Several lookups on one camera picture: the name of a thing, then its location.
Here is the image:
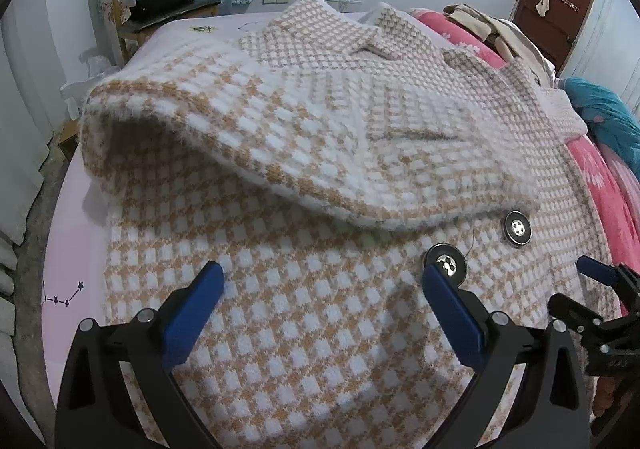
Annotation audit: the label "pink bed sheet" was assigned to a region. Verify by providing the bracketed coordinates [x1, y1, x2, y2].
[42, 9, 501, 449]

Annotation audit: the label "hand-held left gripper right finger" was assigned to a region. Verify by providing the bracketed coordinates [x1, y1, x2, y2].
[421, 263, 593, 449]

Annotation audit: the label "teal blanket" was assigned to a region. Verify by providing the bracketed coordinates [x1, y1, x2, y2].
[562, 76, 640, 164]

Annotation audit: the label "pink floral blanket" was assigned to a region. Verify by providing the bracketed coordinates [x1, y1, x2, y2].
[407, 6, 640, 290]

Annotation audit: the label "small wooden stool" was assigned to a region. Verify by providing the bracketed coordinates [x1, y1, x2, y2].
[57, 121, 88, 162]

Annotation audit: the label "beige clothes pile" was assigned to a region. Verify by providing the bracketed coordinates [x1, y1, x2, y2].
[442, 4, 558, 90]

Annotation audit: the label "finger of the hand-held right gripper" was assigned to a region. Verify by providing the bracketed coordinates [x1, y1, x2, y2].
[576, 255, 640, 315]
[547, 294, 608, 337]

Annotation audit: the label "brown door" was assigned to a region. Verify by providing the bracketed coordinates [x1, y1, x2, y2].
[512, 0, 601, 74]

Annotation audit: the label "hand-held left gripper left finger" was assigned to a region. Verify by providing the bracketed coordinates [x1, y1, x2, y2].
[55, 260, 225, 449]

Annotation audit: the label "white plastic bag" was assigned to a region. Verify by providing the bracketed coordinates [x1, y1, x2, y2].
[60, 54, 121, 122]

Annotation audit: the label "white water dispenser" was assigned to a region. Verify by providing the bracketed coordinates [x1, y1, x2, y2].
[320, 0, 363, 14]

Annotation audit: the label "tan and white checked coat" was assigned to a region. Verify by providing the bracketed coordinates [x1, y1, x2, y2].
[80, 0, 623, 449]

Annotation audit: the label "white leaning boards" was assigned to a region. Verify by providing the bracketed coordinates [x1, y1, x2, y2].
[0, 19, 66, 345]

